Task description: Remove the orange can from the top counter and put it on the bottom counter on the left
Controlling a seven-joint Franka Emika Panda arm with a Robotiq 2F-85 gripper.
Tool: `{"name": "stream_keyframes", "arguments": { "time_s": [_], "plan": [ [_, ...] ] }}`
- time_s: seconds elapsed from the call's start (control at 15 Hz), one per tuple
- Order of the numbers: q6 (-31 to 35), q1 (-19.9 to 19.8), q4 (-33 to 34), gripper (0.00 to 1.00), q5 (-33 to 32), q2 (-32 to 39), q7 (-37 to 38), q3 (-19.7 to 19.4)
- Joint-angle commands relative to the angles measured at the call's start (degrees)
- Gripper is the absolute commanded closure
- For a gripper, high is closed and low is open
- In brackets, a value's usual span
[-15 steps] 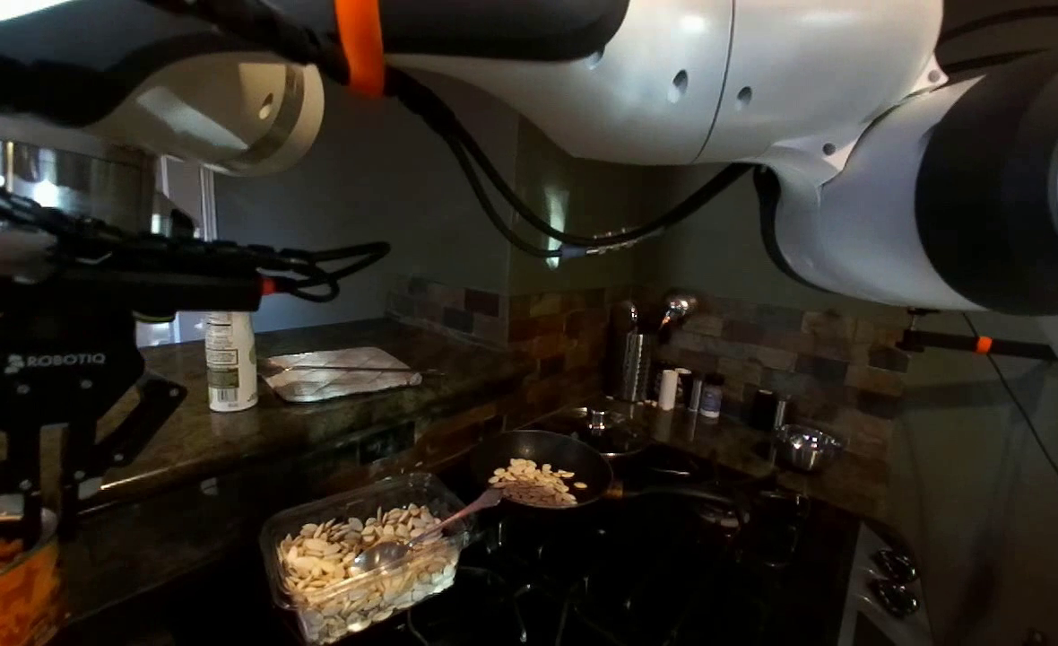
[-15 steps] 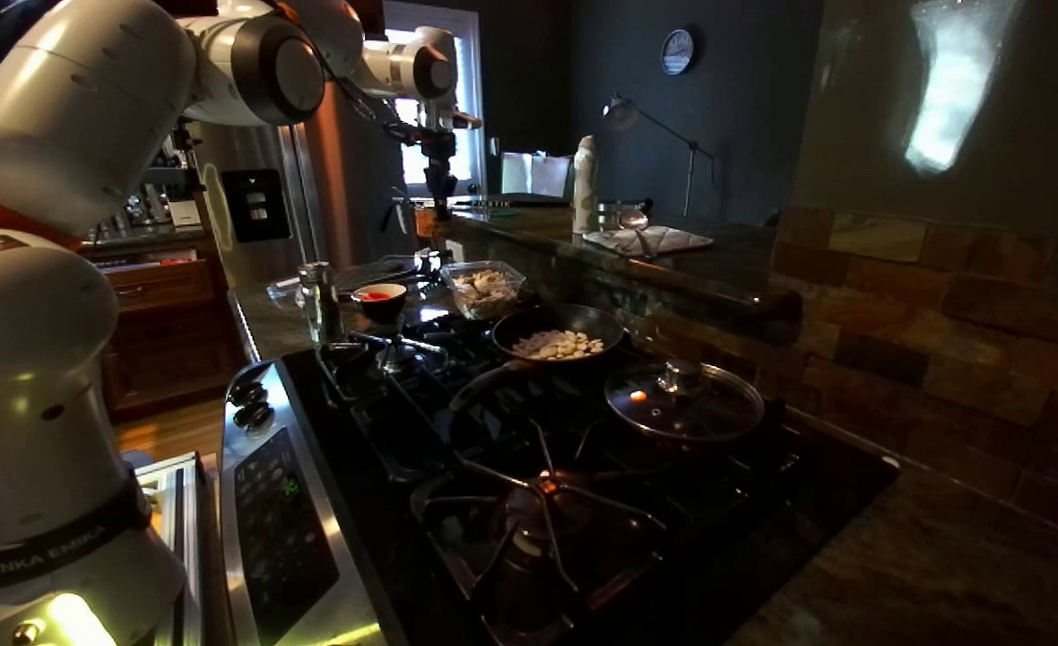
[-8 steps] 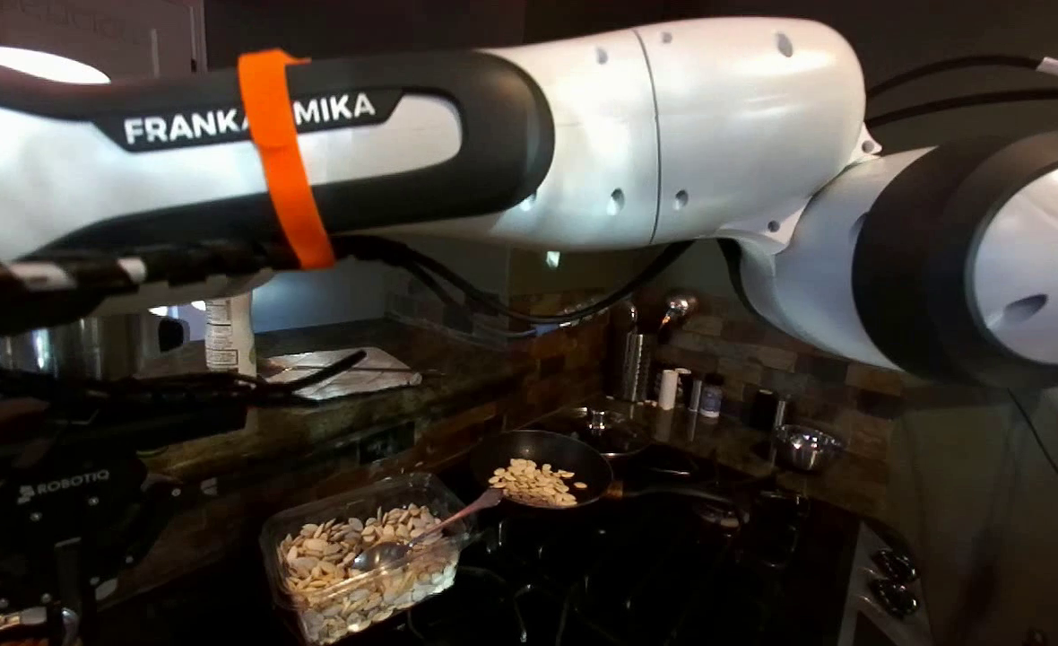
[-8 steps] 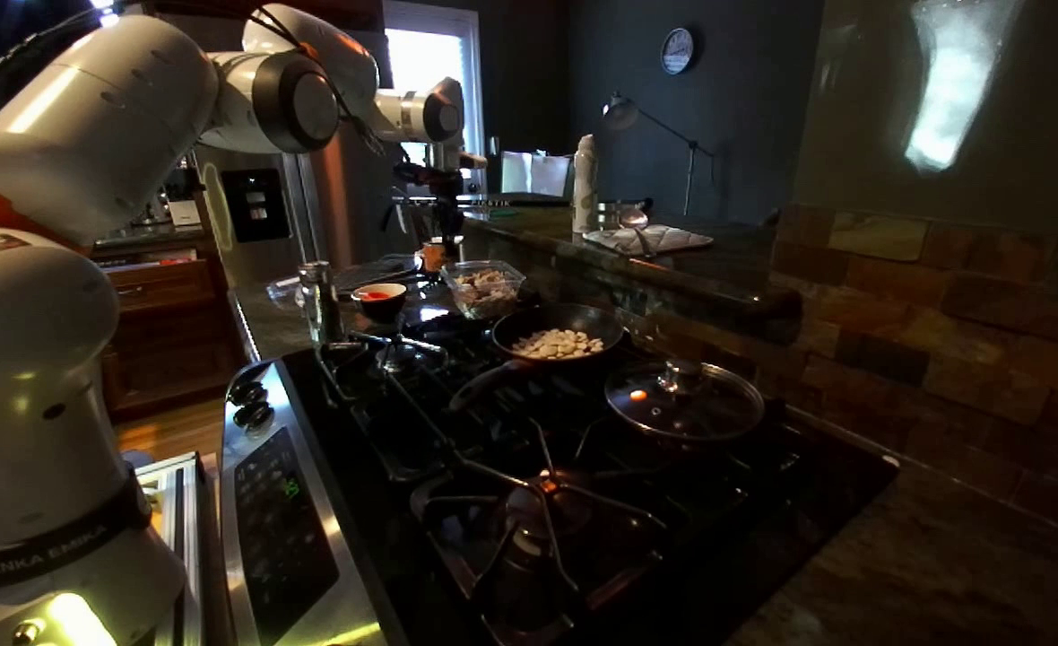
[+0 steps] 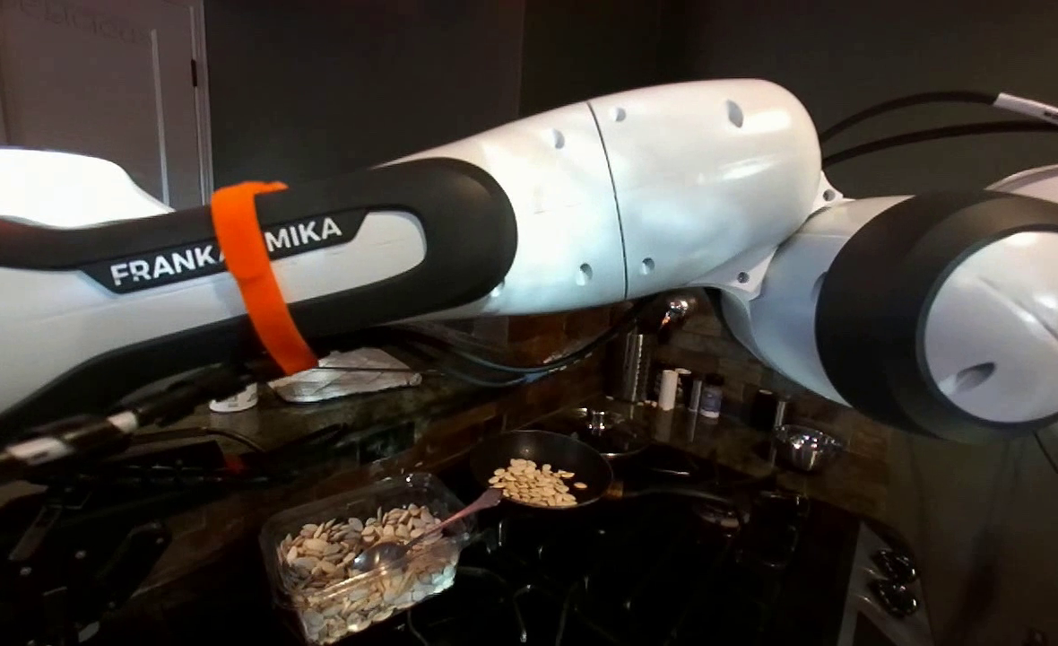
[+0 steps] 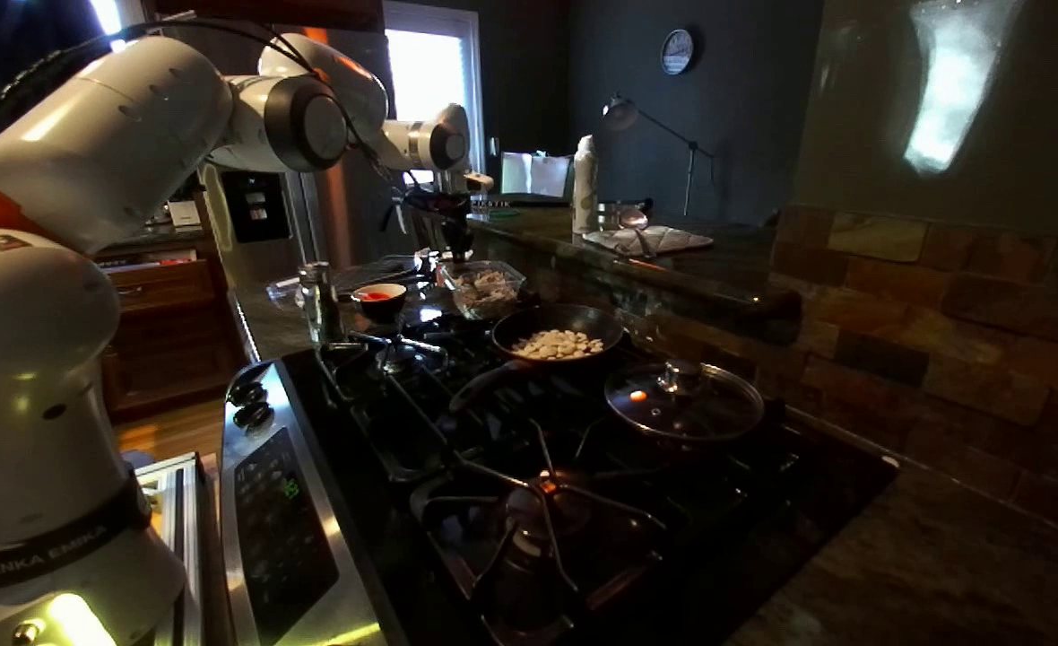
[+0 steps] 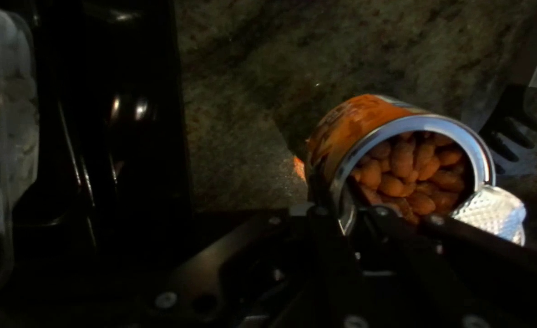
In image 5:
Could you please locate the white black Franka robot arm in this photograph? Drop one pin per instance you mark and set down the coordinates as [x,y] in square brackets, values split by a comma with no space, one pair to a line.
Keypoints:
[670,193]

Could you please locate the metal faucet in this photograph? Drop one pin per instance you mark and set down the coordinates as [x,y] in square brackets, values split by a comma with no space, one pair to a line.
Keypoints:
[637,352]

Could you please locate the white shaker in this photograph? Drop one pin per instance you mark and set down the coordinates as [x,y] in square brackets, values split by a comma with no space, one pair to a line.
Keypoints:
[668,388]

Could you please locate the black pan with pasta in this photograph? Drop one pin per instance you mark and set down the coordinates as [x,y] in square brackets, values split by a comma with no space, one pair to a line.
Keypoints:
[539,487]

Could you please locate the grey quilted pot holder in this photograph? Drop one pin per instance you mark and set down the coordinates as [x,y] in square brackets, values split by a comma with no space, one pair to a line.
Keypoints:
[347,373]

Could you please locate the grey shaker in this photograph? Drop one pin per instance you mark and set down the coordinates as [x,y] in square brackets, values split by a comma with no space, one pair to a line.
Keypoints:
[709,396]

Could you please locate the metal spoon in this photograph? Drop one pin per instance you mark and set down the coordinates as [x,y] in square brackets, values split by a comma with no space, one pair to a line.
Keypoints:
[459,516]

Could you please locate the dark shaker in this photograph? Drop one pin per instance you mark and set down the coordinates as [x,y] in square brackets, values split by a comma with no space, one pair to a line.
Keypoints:
[769,411]

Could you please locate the glass container with pasta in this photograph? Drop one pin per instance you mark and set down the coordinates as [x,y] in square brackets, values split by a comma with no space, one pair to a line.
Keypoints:
[361,579]

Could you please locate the small metal cup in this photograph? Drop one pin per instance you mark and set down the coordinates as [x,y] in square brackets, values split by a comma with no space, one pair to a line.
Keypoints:
[807,450]

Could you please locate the black stove knob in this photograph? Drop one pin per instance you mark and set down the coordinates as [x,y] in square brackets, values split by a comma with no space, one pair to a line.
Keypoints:
[897,560]
[897,599]

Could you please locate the white door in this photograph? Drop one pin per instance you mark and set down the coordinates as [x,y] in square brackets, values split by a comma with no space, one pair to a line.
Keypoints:
[71,85]

